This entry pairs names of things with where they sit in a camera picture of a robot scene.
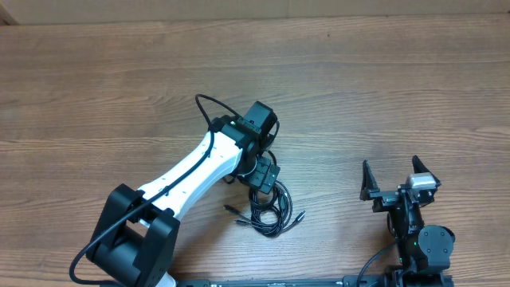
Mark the brown cardboard backboard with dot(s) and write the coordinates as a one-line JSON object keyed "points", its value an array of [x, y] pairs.
{"points": [[42, 12]]}

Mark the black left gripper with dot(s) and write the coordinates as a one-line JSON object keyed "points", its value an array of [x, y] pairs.
{"points": [[259, 178]]}

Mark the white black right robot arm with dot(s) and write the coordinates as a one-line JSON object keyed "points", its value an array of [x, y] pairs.
{"points": [[424, 251]]}

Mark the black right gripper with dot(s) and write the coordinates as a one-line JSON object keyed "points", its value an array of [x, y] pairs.
{"points": [[384, 198]]}

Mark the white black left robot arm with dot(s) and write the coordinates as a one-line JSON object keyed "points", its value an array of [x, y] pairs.
{"points": [[135, 237]]}

